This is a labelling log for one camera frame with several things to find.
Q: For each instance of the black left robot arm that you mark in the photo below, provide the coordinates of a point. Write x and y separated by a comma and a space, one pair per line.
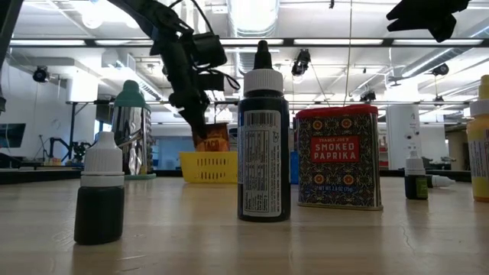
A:
153, 15

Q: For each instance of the black aluminium table frame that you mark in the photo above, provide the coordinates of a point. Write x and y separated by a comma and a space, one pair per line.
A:
23, 175

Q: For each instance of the blue plastic basket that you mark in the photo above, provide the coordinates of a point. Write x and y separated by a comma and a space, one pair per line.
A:
294, 168

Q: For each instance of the silver ventilation duct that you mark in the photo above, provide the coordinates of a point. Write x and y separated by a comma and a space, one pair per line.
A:
254, 17

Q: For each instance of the yellow food colouring bottle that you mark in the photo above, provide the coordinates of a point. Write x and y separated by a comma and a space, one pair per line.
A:
480, 153

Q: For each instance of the dark wall monitor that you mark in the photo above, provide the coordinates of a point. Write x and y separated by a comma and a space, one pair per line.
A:
11, 135

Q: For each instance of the yellow plastic basket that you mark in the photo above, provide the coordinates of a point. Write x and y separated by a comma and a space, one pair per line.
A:
208, 168

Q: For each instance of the small white-capped dropper bottle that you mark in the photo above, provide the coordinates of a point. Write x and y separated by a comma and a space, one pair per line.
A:
439, 181
99, 210

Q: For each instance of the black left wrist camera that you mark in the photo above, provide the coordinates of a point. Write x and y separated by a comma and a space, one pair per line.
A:
209, 49

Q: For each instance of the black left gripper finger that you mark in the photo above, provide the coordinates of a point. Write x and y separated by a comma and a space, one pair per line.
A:
196, 120

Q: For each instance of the orange taco seasoning packet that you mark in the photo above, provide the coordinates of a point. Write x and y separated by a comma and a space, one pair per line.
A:
216, 139

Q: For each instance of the red-lidded smoked paprika tin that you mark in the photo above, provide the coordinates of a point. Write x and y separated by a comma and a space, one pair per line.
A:
338, 164

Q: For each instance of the black bottle with white cap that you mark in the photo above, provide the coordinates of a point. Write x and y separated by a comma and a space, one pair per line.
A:
263, 164

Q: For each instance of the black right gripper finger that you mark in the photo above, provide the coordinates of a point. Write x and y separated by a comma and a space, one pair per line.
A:
403, 11
405, 24

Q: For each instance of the white cylindrical column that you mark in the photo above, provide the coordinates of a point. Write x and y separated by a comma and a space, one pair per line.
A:
403, 131

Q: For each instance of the small green-labelled dropper bottle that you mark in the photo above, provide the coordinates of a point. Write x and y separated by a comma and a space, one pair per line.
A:
415, 183

